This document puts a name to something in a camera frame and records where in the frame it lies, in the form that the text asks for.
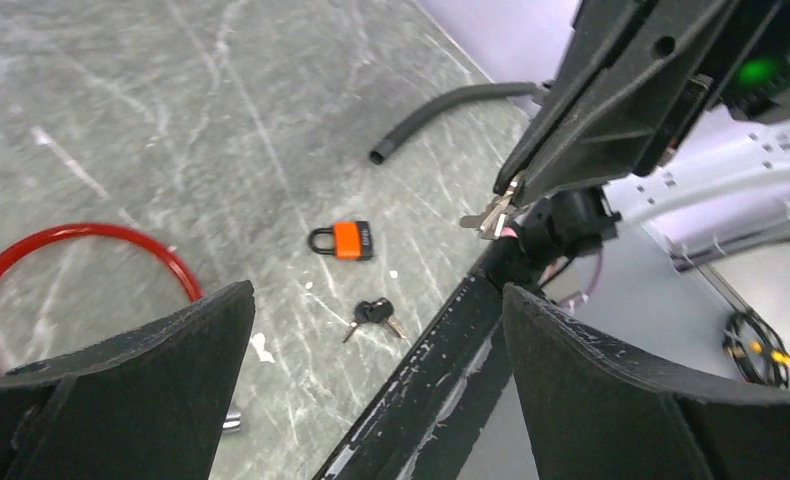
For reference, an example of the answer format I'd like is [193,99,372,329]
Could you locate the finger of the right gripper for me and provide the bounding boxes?
[493,1,658,194]

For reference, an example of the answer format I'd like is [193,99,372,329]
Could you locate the red cable lock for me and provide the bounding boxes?
[0,222,243,435]

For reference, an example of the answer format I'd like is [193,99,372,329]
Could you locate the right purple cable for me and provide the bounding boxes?
[553,248,605,313]

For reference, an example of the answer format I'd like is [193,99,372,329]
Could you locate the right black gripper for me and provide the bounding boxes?
[512,1,790,206]

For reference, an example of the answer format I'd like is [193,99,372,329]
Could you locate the silver keys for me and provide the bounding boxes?
[459,174,524,240]

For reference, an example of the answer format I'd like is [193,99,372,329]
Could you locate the black cable bundle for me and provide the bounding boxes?
[722,309,790,390]

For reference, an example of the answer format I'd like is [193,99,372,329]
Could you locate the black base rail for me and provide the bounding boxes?
[312,185,622,480]

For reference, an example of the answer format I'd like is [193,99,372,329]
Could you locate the black rubber hose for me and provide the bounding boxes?
[368,81,549,166]

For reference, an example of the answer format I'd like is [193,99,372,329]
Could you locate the black-headed keys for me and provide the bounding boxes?
[342,297,407,343]

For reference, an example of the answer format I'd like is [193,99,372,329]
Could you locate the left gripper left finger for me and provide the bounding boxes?
[0,281,255,479]

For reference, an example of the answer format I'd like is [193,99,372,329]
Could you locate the orange padlock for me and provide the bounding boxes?
[307,221,374,261]

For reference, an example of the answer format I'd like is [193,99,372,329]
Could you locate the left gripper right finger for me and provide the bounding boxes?
[502,284,790,479]

